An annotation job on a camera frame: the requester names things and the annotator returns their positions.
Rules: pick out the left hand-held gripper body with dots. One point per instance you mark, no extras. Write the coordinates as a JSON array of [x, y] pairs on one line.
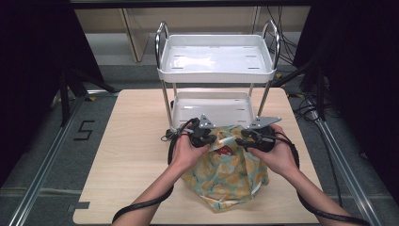
[[198, 135]]

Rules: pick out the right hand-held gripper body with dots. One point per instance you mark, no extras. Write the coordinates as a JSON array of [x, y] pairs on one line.
[[263, 139]]

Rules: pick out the small red round toy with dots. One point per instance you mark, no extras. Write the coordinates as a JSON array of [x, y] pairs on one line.
[[223, 151]]

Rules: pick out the green orange-print fabric bag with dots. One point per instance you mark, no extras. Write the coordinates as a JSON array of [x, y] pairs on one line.
[[226, 179]]

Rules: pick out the white two-tier cart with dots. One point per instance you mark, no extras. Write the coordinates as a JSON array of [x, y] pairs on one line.
[[216, 59]]

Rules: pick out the person's left hand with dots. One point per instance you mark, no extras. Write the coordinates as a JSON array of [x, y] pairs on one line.
[[185, 153]]

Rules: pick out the person's right hand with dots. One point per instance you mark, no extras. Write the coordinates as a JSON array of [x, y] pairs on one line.
[[279, 157]]

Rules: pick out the black metal stand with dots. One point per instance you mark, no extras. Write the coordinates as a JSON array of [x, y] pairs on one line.
[[320, 94], [65, 100]]

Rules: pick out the light wooden furniture panel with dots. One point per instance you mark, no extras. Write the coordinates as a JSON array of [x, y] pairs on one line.
[[138, 34]]

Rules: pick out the black curtain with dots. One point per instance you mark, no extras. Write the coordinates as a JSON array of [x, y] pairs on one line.
[[367, 78], [28, 78]]

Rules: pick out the black horizontal bar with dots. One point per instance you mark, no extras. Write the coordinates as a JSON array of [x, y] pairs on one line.
[[188, 3]]

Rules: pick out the aluminium floor rail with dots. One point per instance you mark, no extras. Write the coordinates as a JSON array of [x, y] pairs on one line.
[[345, 169], [40, 175]]

